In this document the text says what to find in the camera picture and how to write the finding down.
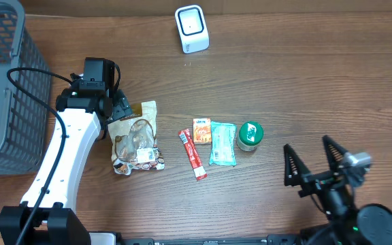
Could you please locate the orange Kleenex tissue pack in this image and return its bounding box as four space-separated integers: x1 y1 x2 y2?
193 118 212 144

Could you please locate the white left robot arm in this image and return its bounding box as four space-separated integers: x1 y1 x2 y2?
0 57 126 245

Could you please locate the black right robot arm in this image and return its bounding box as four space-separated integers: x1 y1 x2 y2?
283 135 392 244

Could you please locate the teal tissue pack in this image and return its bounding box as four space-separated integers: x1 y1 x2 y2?
209 121 236 166

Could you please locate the green lid jar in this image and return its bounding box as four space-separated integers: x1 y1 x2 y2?
237 121 264 152

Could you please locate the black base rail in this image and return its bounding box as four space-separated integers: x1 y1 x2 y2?
90 231 306 245

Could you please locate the white barcode scanner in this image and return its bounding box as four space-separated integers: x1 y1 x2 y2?
174 5 210 54

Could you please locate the grey plastic mesh basket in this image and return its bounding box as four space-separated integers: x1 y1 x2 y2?
0 0 51 175

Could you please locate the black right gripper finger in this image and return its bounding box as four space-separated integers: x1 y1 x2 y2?
283 144 311 186
322 135 348 172

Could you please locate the red white snack packet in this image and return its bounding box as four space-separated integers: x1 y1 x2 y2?
178 129 208 180

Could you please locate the beige brown snack pouch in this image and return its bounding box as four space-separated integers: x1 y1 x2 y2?
108 101 165 176

